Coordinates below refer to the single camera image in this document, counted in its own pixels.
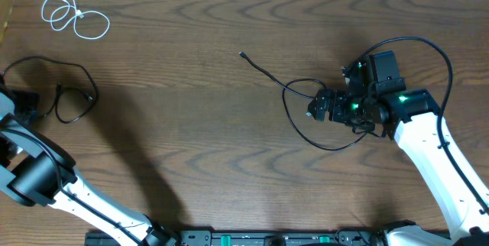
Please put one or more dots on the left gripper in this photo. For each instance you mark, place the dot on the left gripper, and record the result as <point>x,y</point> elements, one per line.
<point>33,99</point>

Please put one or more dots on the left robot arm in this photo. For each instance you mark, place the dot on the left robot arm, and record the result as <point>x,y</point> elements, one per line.
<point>36,171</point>

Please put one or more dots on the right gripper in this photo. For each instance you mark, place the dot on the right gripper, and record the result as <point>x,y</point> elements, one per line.
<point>338,97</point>

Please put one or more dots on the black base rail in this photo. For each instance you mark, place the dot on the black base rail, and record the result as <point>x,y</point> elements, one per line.
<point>343,236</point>

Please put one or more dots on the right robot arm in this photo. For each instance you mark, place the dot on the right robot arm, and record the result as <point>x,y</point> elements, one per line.
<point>377,95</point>

